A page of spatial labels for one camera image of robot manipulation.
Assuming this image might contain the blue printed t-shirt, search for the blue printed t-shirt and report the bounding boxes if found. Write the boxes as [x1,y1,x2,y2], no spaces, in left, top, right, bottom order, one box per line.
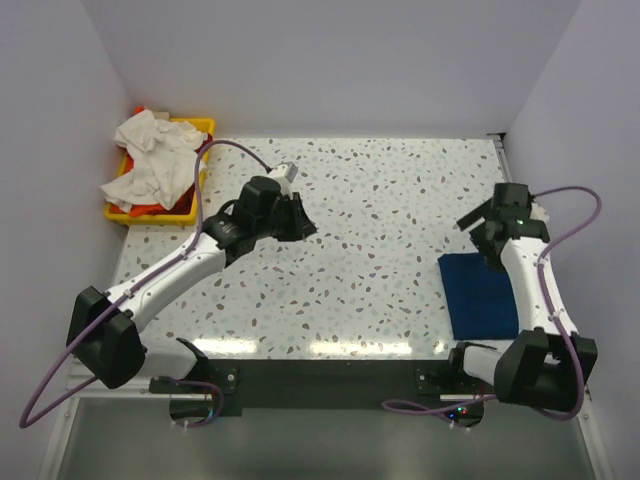
[438,253,519,341]

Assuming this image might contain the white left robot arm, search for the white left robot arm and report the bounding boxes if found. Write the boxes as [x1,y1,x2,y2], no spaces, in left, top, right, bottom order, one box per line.
[67,164,317,389]

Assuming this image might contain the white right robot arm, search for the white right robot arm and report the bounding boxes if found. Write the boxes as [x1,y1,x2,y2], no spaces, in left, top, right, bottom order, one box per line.
[438,183,598,420]

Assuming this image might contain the yellow plastic bin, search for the yellow plastic bin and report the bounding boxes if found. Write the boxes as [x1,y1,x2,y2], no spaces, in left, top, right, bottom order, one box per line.
[104,108,215,227]

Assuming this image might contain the red t-shirt in bin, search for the red t-shirt in bin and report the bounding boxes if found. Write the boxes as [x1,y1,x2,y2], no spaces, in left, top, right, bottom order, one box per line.
[173,134,213,215]

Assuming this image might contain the white crumpled t-shirt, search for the white crumpled t-shirt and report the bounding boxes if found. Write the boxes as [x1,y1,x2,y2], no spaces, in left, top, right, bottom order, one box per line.
[101,109,208,213]

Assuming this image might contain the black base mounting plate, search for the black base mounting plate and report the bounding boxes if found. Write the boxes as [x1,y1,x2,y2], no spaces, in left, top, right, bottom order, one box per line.
[149,359,493,420]

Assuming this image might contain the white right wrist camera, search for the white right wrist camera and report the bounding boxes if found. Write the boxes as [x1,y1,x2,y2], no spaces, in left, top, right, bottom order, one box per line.
[528,197,550,223]

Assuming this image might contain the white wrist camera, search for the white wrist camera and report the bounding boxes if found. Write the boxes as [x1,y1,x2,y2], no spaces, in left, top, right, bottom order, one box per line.
[267,162,298,198]
[528,197,550,223]

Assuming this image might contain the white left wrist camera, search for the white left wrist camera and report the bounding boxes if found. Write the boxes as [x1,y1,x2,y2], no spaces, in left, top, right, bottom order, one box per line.
[267,162,298,198]

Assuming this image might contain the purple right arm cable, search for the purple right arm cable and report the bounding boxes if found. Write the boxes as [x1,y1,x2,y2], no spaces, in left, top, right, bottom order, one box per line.
[382,185,604,422]

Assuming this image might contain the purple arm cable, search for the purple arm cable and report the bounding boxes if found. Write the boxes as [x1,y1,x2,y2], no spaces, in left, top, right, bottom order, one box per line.
[18,140,276,430]
[382,185,604,422]

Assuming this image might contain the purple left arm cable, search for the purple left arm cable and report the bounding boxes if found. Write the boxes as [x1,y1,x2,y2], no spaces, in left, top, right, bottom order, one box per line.
[18,140,276,430]

